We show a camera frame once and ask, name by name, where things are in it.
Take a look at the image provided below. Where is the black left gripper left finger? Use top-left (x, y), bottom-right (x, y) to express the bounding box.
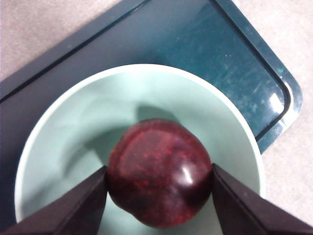
top-left (0, 165), bottom-right (109, 235)

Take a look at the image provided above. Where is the teal ribbed bowl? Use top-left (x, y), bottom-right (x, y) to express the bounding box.
top-left (14, 64), bottom-right (267, 235)

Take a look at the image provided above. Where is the dark purple plum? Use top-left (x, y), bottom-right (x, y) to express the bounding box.
top-left (107, 118), bottom-right (213, 229)

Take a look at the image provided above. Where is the black rectangular tray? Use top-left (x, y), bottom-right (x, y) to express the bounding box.
top-left (0, 0), bottom-right (304, 232)

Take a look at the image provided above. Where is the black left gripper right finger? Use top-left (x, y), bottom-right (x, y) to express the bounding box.
top-left (211, 163), bottom-right (313, 235)

